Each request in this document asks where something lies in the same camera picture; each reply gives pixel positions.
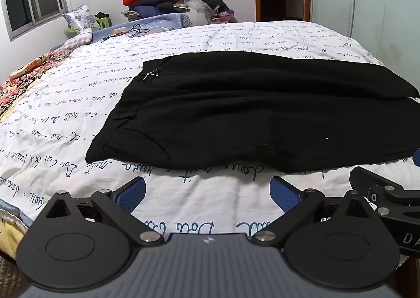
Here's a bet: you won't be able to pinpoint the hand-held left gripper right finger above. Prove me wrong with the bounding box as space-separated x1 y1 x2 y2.
251 176 376 247

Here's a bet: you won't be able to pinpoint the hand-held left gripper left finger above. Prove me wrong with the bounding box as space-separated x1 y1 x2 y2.
42 176 165 247

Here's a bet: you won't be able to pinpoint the black pants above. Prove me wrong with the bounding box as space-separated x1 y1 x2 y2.
85 51 420 174

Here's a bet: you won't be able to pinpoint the white script-printed quilt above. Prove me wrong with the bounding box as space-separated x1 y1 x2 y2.
0 20 420 239

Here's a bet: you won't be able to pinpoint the yellow blanket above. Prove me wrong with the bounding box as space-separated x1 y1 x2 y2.
0 209 32 259

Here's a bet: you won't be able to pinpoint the colourful floral blanket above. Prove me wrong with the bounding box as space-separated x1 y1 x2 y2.
0 27 94 121

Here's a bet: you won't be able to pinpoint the light blue bed sheet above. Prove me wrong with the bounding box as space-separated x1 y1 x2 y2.
49 12 194 52

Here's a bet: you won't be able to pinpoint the green plastic stool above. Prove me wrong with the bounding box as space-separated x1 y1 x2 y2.
67 12 113 36

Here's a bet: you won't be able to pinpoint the navy blue garment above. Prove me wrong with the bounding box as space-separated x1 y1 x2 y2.
129 5 165 18

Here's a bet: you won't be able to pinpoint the floral print pillow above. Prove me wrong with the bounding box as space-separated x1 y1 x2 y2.
62 4 96 34

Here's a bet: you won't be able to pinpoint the clear plastic bag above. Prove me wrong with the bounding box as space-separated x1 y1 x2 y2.
179 0 214 24

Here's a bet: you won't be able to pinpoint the black bag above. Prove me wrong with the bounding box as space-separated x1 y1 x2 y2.
201 0 229 14

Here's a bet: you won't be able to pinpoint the black cable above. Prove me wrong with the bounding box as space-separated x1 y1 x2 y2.
126 24 150 39

